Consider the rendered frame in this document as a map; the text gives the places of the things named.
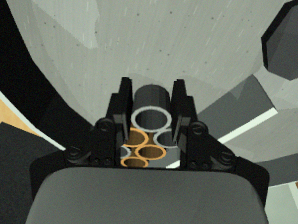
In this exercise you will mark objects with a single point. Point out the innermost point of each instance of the bronze bushing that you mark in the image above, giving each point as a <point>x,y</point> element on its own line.
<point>134,162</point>
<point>137,137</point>
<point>150,150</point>

